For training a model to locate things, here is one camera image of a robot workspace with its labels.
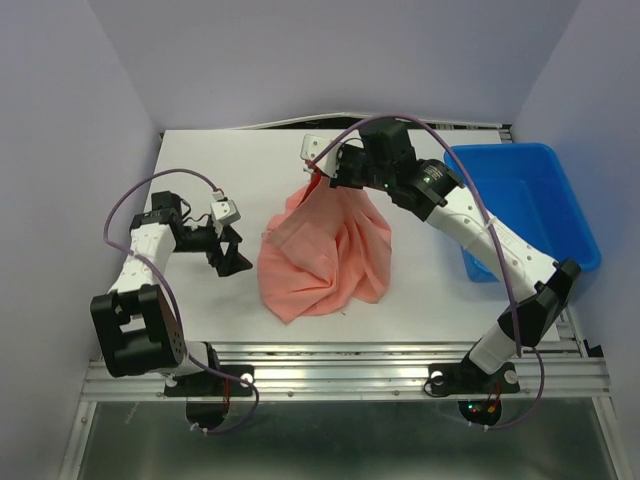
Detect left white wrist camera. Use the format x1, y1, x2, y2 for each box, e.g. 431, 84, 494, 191
210, 199, 241, 228

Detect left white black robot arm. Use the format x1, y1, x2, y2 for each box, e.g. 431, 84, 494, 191
90, 191, 252, 394

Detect aluminium frame rails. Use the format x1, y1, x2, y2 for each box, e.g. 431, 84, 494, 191
79, 279, 612, 401

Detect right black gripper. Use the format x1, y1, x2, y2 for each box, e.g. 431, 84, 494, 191
319, 143, 394, 193

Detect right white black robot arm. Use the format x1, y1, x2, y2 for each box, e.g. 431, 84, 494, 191
308, 115, 582, 390

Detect blue plastic bin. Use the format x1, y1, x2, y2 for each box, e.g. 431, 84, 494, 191
452, 143, 601, 272

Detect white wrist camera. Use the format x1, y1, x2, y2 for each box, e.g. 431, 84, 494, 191
300, 134, 344, 178
210, 199, 241, 228

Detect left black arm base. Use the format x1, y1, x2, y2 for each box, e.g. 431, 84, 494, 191
163, 364, 257, 435

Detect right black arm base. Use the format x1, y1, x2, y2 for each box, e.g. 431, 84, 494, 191
422, 360, 520, 428

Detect pink pleated skirt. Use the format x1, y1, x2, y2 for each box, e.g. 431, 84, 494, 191
257, 174, 392, 324

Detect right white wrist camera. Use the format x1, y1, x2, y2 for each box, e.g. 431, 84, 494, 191
300, 134, 344, 178

